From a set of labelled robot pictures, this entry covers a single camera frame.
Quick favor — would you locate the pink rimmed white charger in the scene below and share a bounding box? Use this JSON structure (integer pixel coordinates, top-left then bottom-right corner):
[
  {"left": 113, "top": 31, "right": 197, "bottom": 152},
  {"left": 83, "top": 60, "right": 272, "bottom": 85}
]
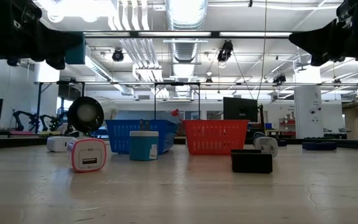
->
[{"left": 66, "top": 138, "right": 108, "bottom": 173}]

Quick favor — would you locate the blue plastic basket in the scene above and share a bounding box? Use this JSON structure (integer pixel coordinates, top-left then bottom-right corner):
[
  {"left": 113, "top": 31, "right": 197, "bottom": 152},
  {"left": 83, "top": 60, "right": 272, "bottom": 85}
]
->
[{"left": 105, "top": 119, "right": 179, "bottom": 155}]

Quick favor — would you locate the white cube charger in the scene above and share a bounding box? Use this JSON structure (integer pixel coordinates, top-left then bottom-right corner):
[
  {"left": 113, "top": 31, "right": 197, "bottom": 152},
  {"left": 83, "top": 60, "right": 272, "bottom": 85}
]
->
[{"left": 46, "top": 136, "right": 78, "bottom": 153}]

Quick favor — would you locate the red plastic basket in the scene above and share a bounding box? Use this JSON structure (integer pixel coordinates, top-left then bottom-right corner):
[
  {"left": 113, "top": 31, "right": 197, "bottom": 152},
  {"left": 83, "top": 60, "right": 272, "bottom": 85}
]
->
[{"left": 183, "top": 119, "right": 250, "bottom": 156}]

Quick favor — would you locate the black digital clock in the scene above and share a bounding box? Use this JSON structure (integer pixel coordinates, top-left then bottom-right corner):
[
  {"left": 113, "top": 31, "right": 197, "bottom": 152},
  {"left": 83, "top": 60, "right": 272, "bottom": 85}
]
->
[{"left": 231, "top": 149, "right": 273, "bottom": 174}]

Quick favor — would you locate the black aluminium table frame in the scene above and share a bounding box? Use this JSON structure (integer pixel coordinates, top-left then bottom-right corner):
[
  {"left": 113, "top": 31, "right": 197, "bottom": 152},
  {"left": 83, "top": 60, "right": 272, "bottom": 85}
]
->
[{"left": 0, "top": 135, "right": 358, "bottom": 151}]

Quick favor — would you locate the teal charger with prongs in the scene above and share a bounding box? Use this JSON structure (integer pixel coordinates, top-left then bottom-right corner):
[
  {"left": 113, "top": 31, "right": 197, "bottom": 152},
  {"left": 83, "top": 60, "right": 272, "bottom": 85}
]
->
[{"left": 129, "top": 119, "right": 160, "bottom": 162}]

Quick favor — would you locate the black computer monitor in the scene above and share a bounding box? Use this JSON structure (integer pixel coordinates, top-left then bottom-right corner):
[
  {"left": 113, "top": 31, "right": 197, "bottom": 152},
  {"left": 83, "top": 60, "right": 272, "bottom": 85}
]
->
[{"left": 223, "top": 96, "right": 259, "bottom": 123}]

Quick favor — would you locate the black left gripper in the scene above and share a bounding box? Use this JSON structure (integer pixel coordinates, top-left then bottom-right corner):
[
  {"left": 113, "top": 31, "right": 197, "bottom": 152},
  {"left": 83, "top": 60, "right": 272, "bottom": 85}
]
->
[{"left": 0, "top": 0, "right": 85, "bottom": 71}]

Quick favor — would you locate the black overhead camera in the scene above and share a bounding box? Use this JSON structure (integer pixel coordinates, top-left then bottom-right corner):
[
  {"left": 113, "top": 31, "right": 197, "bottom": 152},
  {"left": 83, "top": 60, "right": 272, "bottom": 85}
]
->
[{"left": 216, "top": 39, "right": 234, "bottom": 63}]

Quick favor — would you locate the red shelving unit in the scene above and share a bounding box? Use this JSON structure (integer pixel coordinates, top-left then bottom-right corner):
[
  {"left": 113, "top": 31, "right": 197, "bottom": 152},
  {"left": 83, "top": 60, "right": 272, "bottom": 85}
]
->
[{"left": 278, "top": 117, "right": 295, "bottom": 137}]

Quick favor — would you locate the white square pillar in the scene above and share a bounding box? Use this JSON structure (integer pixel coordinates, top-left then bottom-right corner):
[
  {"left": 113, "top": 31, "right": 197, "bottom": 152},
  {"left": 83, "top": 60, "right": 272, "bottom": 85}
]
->
[{"left": 293, "top": 63, "right": 324, "bottom": 139}]

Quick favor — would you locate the overhead LED light bar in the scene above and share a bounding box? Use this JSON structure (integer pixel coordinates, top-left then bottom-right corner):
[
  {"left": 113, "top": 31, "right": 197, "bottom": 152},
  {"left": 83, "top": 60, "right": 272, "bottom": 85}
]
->
[{"left": 84, "top": 30, "right": 293, "bottom": 39}]

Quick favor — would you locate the white cylindrical lamp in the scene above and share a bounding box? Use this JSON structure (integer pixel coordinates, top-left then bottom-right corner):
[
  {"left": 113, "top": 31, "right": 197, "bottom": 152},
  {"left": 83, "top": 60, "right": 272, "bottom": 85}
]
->
[{"left": 67, "top": 96, "right": 119, "bottom": 135}]

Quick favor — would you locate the black metal frame stand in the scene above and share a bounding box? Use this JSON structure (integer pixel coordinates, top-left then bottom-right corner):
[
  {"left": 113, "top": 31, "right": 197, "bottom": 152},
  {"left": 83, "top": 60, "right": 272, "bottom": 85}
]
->
[
  {"left": 153, "top": 82, "right": 201, "bottom": 121},
  {"left": 34, "top": 80, "right": 155, "bottom": 135}
]

